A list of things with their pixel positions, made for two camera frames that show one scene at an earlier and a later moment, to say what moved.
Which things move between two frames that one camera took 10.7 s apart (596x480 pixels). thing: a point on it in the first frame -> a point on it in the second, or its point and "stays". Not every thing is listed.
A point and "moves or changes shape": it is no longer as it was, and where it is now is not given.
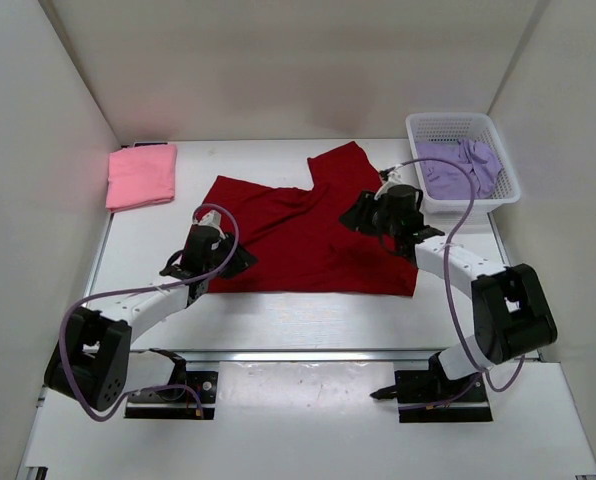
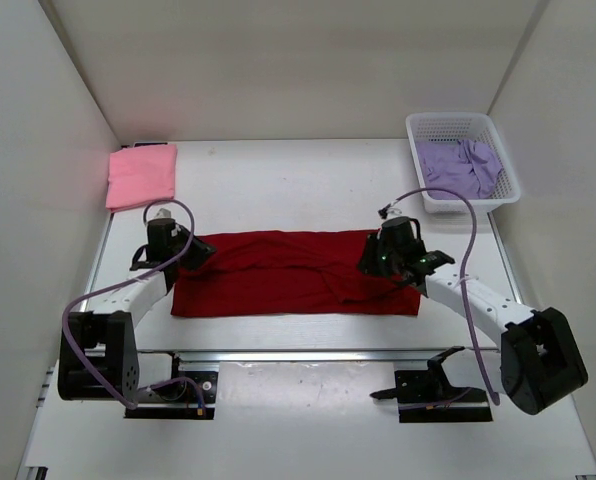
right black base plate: (416, 388) stays
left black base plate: (206, 385) stays
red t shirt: (296, 237) moves or changes shape
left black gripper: (242, 261) -> (202, 252)
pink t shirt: (141, 174) stays
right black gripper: (358, 218) -> (368, 263)
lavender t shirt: (479, 162) stays
